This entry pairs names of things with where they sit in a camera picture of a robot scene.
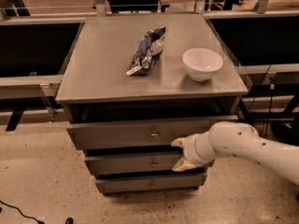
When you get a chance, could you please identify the grey drawer cabinet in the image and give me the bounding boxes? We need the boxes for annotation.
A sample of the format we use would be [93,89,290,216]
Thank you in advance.
[56,14,248,181]

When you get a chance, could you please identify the crumpled blue chip bag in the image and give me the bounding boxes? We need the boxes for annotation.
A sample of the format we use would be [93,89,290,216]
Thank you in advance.
[126,26,166,76]

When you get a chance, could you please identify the right metal rail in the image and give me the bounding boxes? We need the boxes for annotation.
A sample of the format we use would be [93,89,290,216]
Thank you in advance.
[236,63,299,85]

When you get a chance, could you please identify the white ceramic bowl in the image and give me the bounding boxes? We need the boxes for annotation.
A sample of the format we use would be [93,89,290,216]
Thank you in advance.
[182,49,223,81]

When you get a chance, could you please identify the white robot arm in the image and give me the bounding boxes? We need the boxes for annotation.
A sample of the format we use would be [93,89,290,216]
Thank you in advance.
[171,121,299,185]

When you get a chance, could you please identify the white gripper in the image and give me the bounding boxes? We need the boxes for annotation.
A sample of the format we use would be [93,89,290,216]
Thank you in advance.
[171,133,216,172]

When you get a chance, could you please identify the grey drawer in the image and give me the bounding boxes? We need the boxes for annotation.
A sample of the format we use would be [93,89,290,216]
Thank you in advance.
[67,116,237,150]
[95,173,207,194]
[83,150,215,175]

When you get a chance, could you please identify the grey middle drawer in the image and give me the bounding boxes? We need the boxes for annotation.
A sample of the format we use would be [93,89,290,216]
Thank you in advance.
[83,150,215,175]

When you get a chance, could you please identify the black floor cable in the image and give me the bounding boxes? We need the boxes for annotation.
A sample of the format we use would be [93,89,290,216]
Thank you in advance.
[0,200,75,224]

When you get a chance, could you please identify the grey bottom drawer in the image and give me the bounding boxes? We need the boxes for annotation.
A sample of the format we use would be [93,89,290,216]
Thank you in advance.
[95,173,207,194]

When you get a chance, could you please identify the metal rail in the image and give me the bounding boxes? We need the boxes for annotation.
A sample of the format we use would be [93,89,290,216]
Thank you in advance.
[0,75,64,99]
[236,63,299,85]

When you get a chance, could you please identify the left metal rail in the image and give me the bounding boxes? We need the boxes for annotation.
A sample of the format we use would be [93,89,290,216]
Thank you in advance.
[0,75,64,99]

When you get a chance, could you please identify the grey top drawer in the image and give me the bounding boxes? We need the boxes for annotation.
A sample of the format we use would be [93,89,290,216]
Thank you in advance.
[67,116,237,150]

